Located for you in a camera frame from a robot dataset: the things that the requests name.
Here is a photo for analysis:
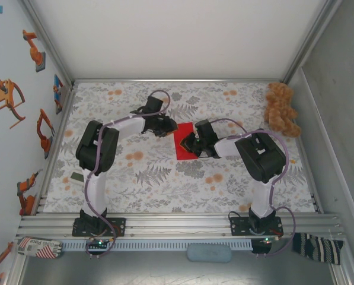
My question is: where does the black white striped sock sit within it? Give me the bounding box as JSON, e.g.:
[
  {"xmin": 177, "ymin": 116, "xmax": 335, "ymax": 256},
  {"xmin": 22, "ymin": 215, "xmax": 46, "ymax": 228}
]
[{"xmin": 292, "ymin": 232, "xmax": 345, "ymax": 266}]

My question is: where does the printed red white pouch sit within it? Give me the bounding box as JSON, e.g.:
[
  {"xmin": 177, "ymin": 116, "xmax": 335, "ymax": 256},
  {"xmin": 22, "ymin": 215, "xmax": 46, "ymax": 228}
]
[{"xmin": 16, "ymin": 236, "xmax": 63, "ymax": 259}]

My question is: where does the blue-grey oval sponge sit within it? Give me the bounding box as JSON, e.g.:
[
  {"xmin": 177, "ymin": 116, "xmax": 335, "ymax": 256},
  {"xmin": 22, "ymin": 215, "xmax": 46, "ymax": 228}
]
[{"xmin": 186, "ymin": 242, "xmax": 232, "ymax": 264}]

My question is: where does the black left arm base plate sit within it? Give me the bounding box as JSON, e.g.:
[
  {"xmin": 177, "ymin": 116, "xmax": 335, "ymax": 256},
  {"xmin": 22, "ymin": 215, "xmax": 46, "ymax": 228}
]
[{"xmin": 72, "ymin": 217, "xmax": 127, "ymax": 238}]

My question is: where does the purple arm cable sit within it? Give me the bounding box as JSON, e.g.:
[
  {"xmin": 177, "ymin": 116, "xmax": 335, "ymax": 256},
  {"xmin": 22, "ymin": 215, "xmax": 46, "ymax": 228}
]
[
  {"xmin": 211, "ymin": 118, "xmax": 298, "ymax": 258},
  {"xmin": 84, "ymin": 90, "xmax": 171, "ymax": 261}
]

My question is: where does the white slotted cable duct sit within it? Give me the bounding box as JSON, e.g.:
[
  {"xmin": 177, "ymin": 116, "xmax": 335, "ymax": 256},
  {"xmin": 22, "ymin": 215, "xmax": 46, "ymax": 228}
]
[{"xmin": 60, "ymin": 239, "xmax": 253, "ymax": 252}]

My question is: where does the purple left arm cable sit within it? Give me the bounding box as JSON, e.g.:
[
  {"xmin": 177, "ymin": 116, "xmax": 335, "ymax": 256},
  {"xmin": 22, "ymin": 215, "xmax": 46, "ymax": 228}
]
[{"xmin": 84, "ymin": 90, "xmax": 171, "ymax": 261}]

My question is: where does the floral patterned tablecloth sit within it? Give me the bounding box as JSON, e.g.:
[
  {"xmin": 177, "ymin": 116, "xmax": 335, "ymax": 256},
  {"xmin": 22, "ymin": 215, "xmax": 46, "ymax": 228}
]
[{"xmin": 43, "ymin": 81, "xmax": 323, "ymax": 214}]

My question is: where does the brown teddy bear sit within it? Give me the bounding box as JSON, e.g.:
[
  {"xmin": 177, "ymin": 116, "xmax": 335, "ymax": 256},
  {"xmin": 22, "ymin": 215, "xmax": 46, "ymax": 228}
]
[{"xmin": 263, "ymin": 82, "xmax": 302, "ymax": 138}]

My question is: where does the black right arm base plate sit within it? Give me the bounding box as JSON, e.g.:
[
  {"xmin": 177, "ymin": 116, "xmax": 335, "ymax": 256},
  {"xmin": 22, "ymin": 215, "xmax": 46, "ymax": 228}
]
[{"xmin": 229, "ymin": 216, "xmax": 283, "ymax": 238}]

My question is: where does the red square paper sheet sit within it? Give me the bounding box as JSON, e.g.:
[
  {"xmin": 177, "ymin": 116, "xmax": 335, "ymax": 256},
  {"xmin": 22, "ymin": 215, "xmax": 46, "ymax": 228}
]
[{"xmin": 173, "ymin": 122, "xmax": 200, "ymax": 162}]

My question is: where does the aluminium extrusion frame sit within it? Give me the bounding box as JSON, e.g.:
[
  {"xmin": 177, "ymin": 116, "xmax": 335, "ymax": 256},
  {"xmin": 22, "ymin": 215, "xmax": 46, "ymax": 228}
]
[{"xmin": 4, "ymin": 0, "xmax": 354, "ymax": 285}]

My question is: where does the orange gripper wall sticker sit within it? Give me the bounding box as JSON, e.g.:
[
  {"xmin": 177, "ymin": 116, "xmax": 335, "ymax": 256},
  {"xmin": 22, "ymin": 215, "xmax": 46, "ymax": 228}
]
[{"xmin": 0, "ymin": 78, "xmax": 27, "ymax": 129}]

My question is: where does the white digital timer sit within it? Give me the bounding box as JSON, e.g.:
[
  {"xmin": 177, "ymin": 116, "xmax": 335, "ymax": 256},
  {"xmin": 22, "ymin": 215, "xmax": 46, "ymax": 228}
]
[{"xmin": 69, "ymin": 171, "xmax": 85, "ymax": 185}]

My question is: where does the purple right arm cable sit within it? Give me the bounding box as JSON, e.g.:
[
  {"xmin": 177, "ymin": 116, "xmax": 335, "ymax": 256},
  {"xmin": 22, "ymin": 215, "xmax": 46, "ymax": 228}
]
[{"xmin": 211, "ymin": 118, "xmax": 298, "ymax": 258}]

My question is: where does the blue and orange wall sticker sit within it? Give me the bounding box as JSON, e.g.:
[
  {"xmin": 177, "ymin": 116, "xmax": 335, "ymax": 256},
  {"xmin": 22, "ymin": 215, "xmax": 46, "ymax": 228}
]
[{"xmin": 52, "ymin": 74, "xmax": 65, "ymax": 115}]

